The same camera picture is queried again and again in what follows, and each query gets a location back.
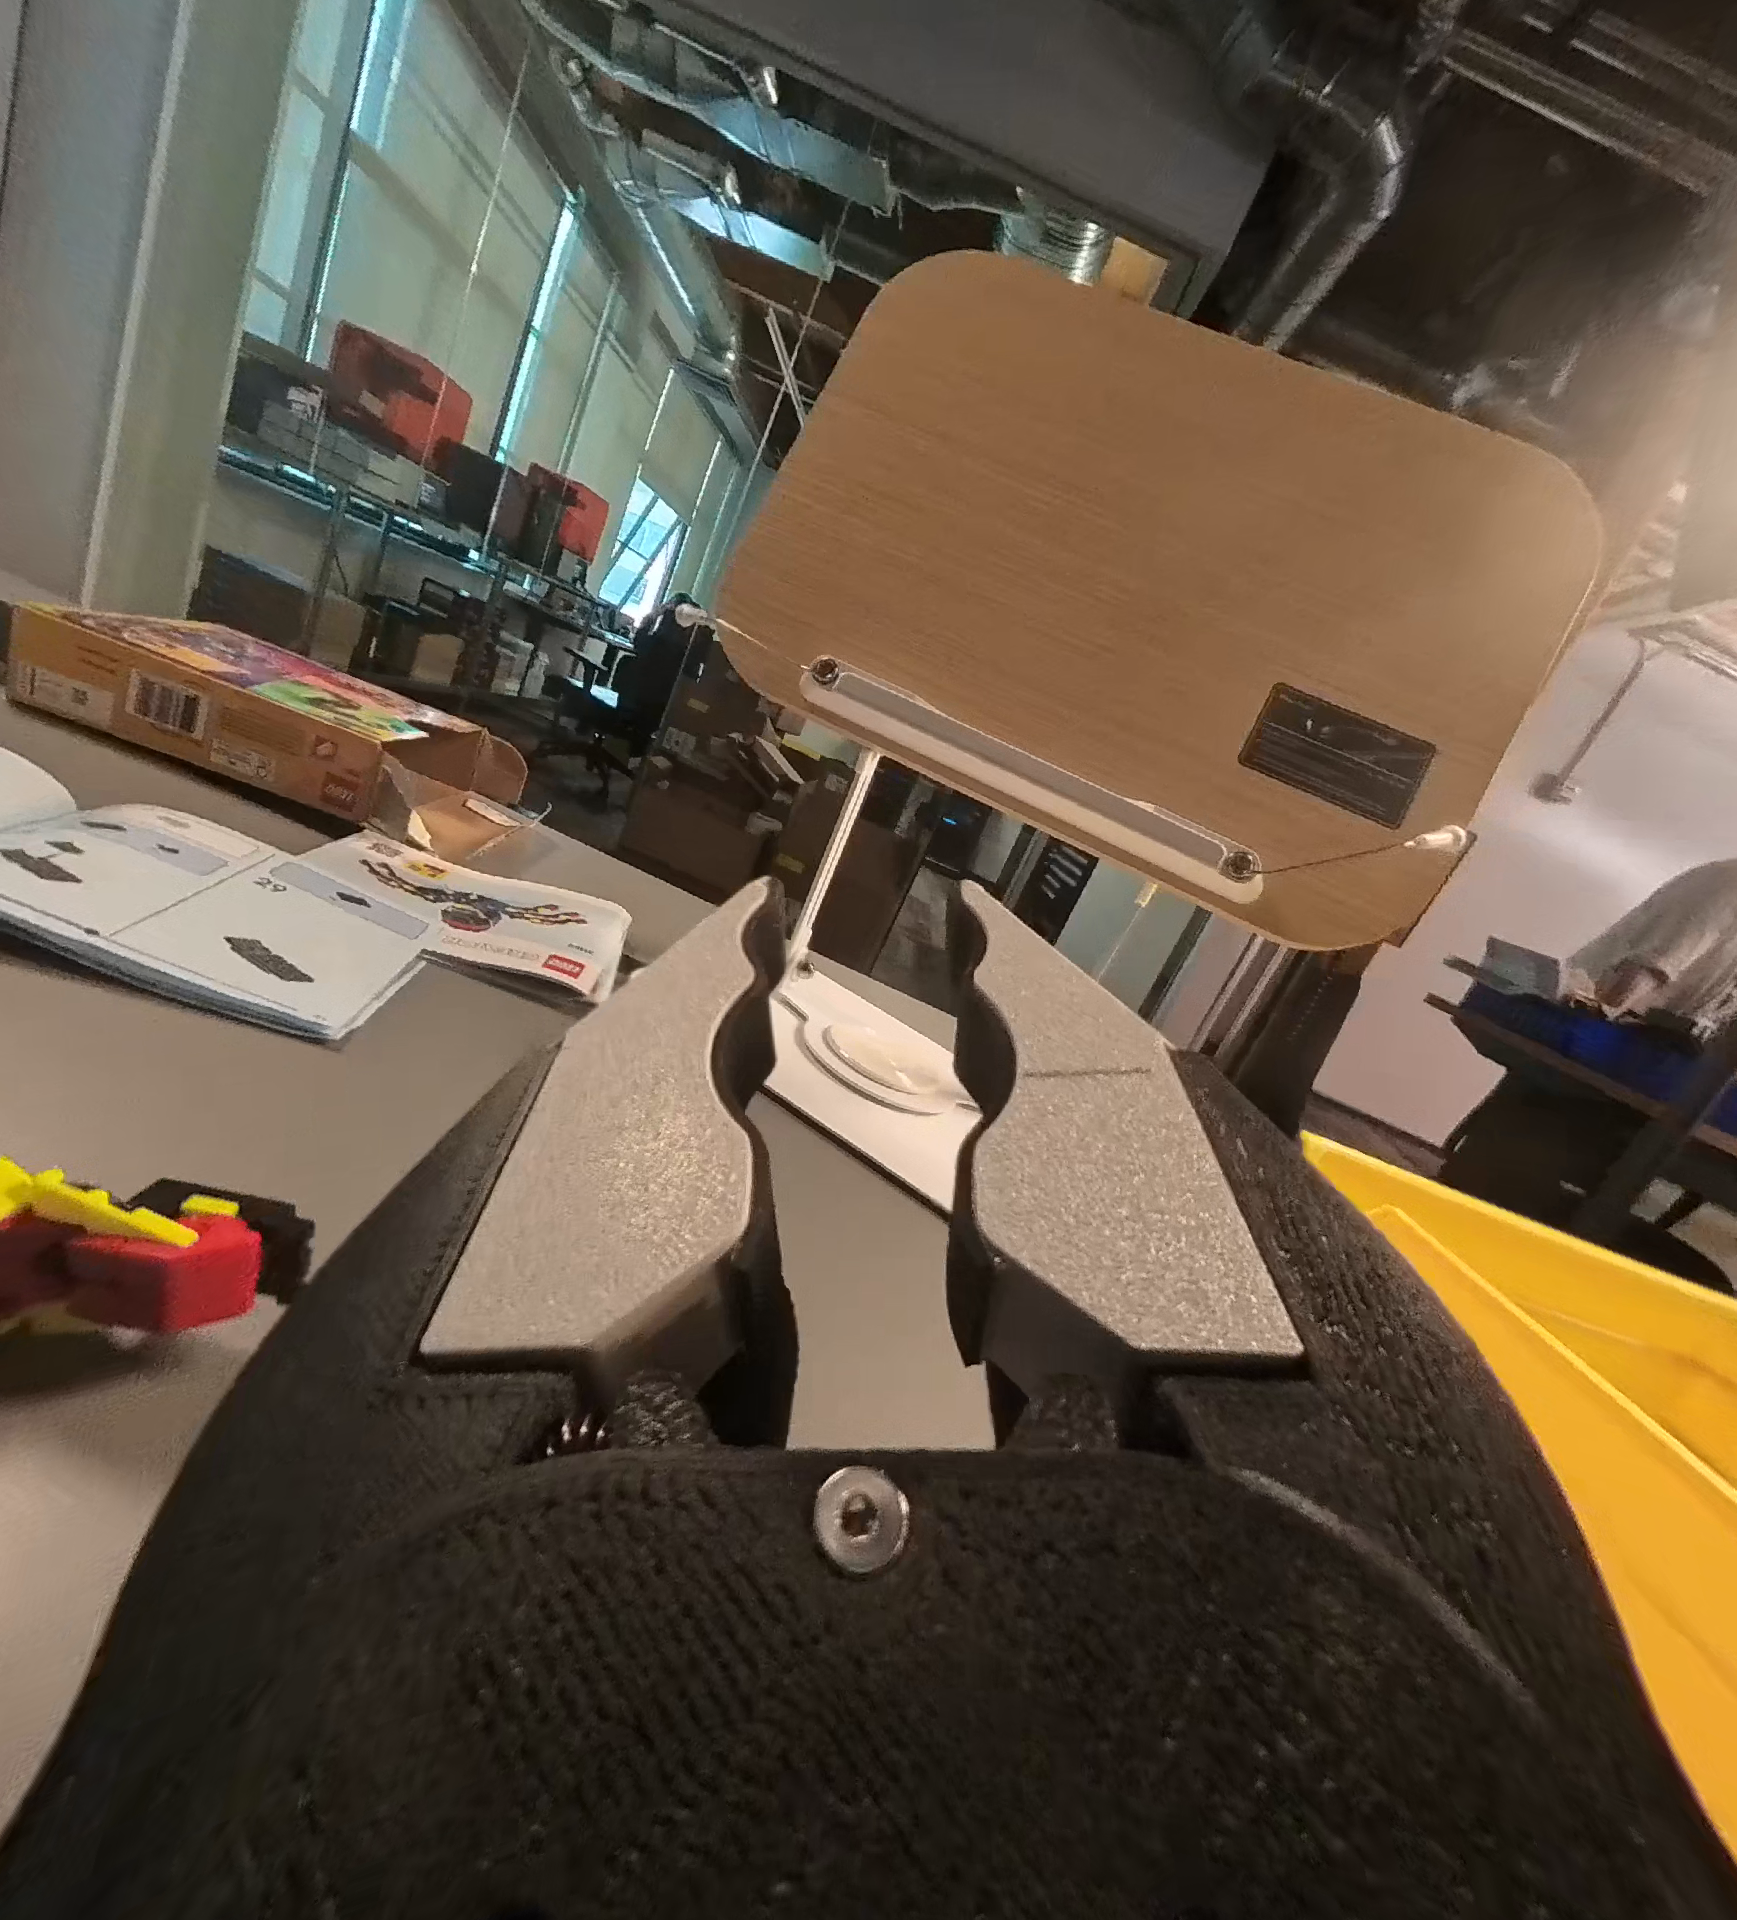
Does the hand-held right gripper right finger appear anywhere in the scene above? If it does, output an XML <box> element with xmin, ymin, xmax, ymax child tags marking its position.
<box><xmin>949</xmin><ymin>877</ymin><xmax>1309</xmax><ymax>1376</ymax></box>

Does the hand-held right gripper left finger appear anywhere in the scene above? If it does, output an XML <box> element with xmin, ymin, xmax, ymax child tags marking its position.
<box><xmin>416</xmin><ymin>875</ymin><xmax>788</xmax><ymax>1376</ymax></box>

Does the red yellow black brick model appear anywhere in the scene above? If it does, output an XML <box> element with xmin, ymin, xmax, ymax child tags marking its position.
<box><xmin>0</xmin><ymin>1146</ymin><xmax>317</xmax><ymax>1360</ymax></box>

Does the yellow plastic bin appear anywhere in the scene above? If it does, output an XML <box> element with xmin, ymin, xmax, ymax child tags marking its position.
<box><xmin>1300</xmin><ymin>1133</ymin><xmax>1737</xmax><ymax>1920</ymax></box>

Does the closed instruction booklet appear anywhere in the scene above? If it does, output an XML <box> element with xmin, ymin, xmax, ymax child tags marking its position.
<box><xmin>313</xmin><ymin>833</ymin><xmax>632</xmax><ymax>1005</ymax></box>

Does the blue plastic crate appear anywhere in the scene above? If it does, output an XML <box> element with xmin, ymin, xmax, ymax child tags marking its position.
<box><xmin>1452</xmin><ymin>960</ymin><xmax>1737</xmax><ymax>1133</ymax></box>

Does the black work table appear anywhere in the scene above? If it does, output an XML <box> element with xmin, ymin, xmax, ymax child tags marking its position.
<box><xmin>1424</xmin><ymin>981</ymin><xmax>1737</xmax><ymax>1310</ymax></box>

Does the black office chair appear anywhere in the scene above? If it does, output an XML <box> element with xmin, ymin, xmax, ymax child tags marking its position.
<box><xmin>567</xmin><ymin>599</ymin><xmax>711</xmax><ymax>803</ymax></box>

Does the open instruction booklet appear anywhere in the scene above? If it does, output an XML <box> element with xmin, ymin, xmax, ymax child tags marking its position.
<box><xmin>0</xmin><ymin>713</ymin><xmax>427</xmax><ymax>1040</ymax></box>

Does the orange cardboard toy box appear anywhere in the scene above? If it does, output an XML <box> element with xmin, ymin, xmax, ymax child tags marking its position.
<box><xmin>6</xmin><ymin>605</ymin><xmax>529</xmax><ymax>864</ymax></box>

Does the wooden book stand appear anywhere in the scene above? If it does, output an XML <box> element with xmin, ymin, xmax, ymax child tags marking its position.
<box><xmin>666</xmin><ymin>249</ymin><xmax>1607</xmax><ymax>1217</ymax></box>

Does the small red black case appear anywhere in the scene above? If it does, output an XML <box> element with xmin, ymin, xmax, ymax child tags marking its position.
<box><xmin>527</xmin><ymin>465</ymin><xmax>609</xmax><ymax>564</ymax></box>

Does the metal storage shelf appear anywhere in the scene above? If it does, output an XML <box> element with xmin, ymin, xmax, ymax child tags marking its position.
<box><xmin>213</xmin><ymin>323</ymin><xmax>628</xmax><ymax>709</ymax></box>

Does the large red black case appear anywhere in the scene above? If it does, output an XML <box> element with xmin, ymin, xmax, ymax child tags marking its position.
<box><xmin>327</xmin><ymin>320</ymin><xmax>472</xmax><ymax>468</ymax></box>

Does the silver spiral ventilation duct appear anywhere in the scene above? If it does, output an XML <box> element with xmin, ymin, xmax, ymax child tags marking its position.
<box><xmin>516</xmin><ymin>0</ymin><xmax>747</xmax><ymax>400</ymax></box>

